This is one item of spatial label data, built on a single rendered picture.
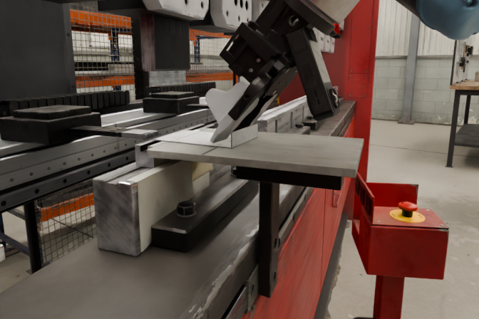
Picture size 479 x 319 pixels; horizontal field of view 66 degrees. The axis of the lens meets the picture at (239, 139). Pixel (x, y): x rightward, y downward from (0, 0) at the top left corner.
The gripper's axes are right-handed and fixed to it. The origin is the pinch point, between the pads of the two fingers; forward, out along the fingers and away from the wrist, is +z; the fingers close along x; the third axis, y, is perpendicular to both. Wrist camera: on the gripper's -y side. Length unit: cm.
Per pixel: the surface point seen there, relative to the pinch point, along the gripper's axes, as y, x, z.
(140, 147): 7.0, 7.6, 7.6
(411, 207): -31.7, -37.5, -0.2
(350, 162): -13.9, 4.5, -10.5
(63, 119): 22.4, 5.2, 17.1
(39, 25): 61, -18, 25
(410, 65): 2, -727, -12
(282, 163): -8.7, 7.7, -5.9
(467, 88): -61, -404, -34
